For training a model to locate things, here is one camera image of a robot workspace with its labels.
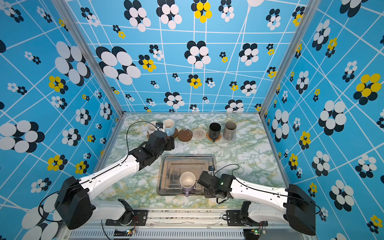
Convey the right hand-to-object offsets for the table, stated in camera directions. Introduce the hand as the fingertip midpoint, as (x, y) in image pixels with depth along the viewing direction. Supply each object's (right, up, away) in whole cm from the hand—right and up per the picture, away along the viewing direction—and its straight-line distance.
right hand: (208, 191), depth 79 cm
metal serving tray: (-23, +9, +15) cm, 28 cm away
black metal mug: (+6, +33, +22) cm, 40 cm away
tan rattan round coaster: (+4, +26, +25) cm, 36 cm away
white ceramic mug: (-38, +34, +23) cm, 56 cm away
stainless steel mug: (+15, +33, +17) cm, 40 cm away
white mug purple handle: (-12, +4, +5) cm, 13 cm away
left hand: (-21, +29, +4) cm, 36 cm away
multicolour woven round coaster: (-4, +29, +27) cm, 40 cm away
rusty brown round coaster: (-15, +29, +26) cm, 42 cm away
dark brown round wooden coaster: (-21, +30, +25) cm, 44 cm away
